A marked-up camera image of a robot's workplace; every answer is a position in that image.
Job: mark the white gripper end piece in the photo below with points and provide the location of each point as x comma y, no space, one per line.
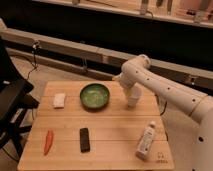
128,92

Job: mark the green ceramic bowl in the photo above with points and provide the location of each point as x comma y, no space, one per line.
94,96

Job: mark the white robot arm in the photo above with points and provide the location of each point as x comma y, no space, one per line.
197,105

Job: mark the translucent plastic cup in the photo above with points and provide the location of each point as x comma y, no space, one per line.
133,100

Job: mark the white plastic bottle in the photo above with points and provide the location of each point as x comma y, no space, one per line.
146,140

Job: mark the black remote control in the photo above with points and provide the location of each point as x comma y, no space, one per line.
84,140

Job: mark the white sponge block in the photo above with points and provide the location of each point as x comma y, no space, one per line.
59,100

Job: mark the orange carrot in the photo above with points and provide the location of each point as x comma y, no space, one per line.
48,142

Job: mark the black chair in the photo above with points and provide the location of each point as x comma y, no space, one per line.
15,100

